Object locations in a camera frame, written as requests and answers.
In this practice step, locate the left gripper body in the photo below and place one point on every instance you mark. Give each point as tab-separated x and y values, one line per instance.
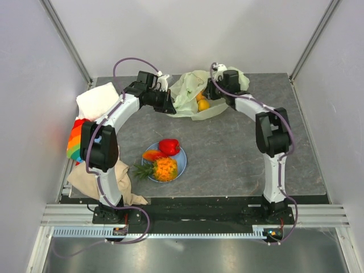
159	100

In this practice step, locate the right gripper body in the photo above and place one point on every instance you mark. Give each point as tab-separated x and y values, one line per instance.
214	92

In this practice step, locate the pale green plastic bag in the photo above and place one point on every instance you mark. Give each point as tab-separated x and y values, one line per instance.
184	93

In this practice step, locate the red fake apple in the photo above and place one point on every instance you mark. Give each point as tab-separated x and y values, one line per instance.
170	147

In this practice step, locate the red yellow fake mango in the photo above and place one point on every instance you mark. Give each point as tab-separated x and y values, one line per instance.
153	155

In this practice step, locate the fake pineapple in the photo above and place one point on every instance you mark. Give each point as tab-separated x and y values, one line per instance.
162	170

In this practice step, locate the yellow fake pear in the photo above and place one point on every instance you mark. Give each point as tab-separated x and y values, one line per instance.
200	96

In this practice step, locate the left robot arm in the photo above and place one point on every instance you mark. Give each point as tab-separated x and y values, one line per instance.
99	146

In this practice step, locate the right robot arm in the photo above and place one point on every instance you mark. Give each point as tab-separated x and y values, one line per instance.
273	135

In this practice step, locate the small orange fake fruit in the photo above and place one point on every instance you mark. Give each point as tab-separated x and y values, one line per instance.
203	105

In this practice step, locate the blue plastic plate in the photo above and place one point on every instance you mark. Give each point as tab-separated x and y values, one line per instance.
181	159

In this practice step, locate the white folded towel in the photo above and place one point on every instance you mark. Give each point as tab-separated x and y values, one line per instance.
95	102

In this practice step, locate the rainbow striped cloth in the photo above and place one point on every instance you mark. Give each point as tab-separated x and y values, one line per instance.
74	141

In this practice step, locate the beige crumpled cloth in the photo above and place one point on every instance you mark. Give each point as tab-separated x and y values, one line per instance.
86	183

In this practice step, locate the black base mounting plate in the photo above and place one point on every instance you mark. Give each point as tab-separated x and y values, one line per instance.
193	215

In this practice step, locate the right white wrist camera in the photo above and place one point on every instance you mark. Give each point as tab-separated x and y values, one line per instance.
218	71

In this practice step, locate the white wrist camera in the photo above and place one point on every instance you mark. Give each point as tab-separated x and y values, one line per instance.
163	81
218	71

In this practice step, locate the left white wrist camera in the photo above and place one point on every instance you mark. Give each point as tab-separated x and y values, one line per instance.
163	81

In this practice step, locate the grey slotted cable duct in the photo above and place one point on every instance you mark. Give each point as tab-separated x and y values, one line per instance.
117	233

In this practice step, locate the right aluminium corner post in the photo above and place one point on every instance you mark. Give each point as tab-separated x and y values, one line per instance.
316	35

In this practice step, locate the aluminium corner post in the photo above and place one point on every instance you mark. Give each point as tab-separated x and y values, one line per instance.
66	39
316	35

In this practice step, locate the left aluminium corner post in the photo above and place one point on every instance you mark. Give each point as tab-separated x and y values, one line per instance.
66	39

